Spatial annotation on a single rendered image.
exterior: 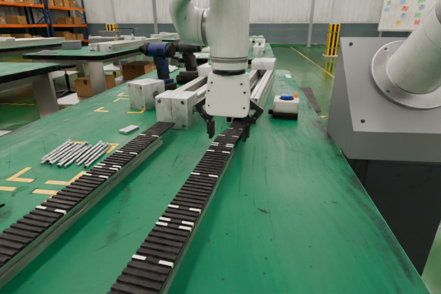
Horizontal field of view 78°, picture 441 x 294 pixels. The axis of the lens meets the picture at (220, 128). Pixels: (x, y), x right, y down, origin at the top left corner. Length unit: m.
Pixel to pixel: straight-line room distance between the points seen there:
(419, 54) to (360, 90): 0.13
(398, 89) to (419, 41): 0.13
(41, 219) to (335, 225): 0.43
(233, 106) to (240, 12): 0.19
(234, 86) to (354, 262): 0.39
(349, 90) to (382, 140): 0.13
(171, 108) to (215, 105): 0.21
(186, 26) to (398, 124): 0.51
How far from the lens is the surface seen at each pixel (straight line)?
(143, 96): 1.01
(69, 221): 0.50
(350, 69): 0.75
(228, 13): 0.59
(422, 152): 0.76
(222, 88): 0.62
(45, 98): 2.62
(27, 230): 0.47
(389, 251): 0.47
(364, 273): 0.43
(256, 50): 2.75
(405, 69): 0.72
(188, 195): 0.45
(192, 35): 0.61
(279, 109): 0.91
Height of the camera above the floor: 1.07
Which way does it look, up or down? 21 degrees down
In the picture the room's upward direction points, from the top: straight up
